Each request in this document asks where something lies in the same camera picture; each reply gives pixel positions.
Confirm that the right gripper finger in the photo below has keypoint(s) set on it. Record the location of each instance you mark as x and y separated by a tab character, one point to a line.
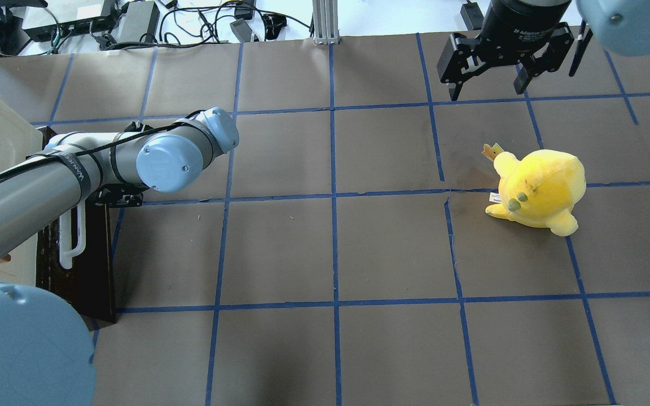
455	85
529	69

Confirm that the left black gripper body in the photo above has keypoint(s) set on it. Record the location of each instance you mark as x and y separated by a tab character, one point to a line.
118	195

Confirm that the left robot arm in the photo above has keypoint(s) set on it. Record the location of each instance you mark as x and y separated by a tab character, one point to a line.
46	351

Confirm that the aluminium frame post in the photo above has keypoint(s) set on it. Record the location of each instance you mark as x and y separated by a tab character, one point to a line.
325	24

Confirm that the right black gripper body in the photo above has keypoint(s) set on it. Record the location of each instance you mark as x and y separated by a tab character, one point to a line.
510	23

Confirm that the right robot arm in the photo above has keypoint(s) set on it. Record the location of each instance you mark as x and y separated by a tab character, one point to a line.
622	27

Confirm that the yellow plush toy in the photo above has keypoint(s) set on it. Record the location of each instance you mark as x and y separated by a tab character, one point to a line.
538	191

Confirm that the dark wooden drawer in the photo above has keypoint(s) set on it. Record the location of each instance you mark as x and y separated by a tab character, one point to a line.
88	285

